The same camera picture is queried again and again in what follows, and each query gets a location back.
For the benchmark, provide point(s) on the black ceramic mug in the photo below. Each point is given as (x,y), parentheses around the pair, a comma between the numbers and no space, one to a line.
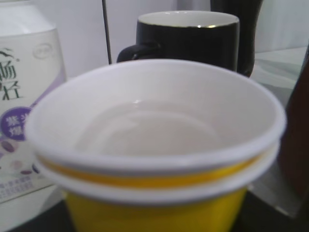
(201,36)

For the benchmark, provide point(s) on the white yogurt drink bottle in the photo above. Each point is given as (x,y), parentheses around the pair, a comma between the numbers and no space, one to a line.
(31,66)

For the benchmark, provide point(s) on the white paper cup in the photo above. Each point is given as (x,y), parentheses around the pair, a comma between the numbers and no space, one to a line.
(155,117)

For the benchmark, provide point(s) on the brown Nescafe coffee bottle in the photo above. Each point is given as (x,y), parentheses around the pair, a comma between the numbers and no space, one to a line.
(294,153)

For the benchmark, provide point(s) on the yellow paper cup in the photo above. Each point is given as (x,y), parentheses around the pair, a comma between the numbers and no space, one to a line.
(210,207)

